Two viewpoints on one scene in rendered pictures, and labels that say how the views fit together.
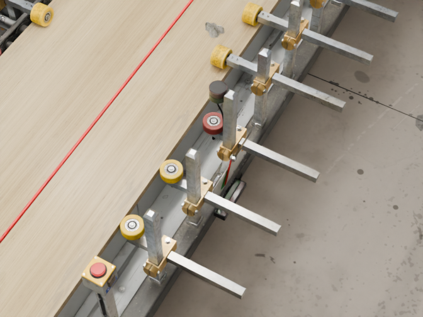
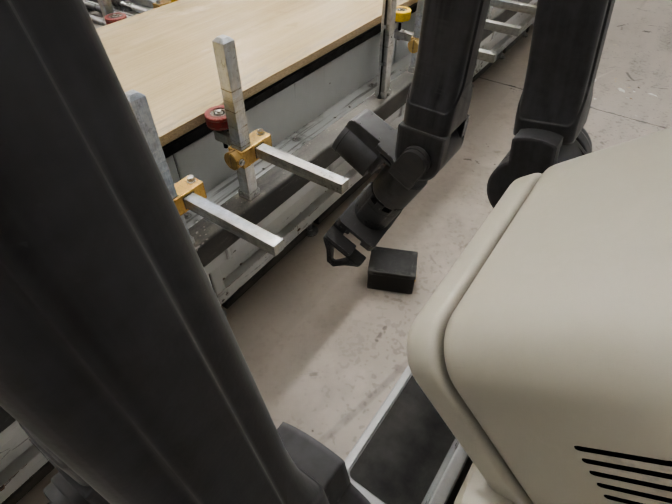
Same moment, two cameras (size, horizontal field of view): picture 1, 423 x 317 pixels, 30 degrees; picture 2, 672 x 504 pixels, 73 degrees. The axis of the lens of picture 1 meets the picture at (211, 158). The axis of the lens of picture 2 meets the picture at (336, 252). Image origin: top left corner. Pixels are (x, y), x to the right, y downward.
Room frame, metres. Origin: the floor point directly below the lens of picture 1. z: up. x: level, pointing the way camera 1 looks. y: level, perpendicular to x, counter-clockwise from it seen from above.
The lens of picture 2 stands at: (-0.70, 0.30, 1.52)
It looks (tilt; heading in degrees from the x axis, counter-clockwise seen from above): 46 degrees down; 6
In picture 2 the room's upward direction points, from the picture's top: straight up
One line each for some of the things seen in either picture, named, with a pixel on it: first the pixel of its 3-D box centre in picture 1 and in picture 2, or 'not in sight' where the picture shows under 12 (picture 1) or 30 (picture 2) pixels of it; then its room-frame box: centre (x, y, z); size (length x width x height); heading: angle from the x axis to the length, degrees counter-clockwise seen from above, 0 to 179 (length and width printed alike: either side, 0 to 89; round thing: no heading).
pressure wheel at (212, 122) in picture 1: (213, 129); not in sight; (1.68, -0.01, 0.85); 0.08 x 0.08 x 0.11
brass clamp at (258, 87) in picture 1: (265, 78); not in sight; (1.84, -0.19, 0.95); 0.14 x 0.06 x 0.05; 151
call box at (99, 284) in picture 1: (99, 276); not in sight; (0.94, 0.30, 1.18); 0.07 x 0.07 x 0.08; 61
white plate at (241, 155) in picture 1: (230, 171); not in sight; (1.57, -0.07, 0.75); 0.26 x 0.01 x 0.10; 151
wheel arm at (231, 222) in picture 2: not in sight; (207, 210); (0.06, 0.69, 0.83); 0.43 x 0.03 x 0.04; 61
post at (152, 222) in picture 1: (155, 250); (421, 20); (1.17, 0.18, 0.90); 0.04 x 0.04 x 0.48; 61
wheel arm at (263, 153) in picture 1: (262, 153); (498, 3); (1.59, -0.18, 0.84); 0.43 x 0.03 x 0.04; 61
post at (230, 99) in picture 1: (229, 135); not in sight; (1.60, -0.06, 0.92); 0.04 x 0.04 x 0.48; 61
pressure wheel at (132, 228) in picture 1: (133, 232); (399, 23); (1.26, 0.26, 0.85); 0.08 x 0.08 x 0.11
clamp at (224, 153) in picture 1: (231, 143); not in sight; (1.63, -0.07, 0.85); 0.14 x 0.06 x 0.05; 151
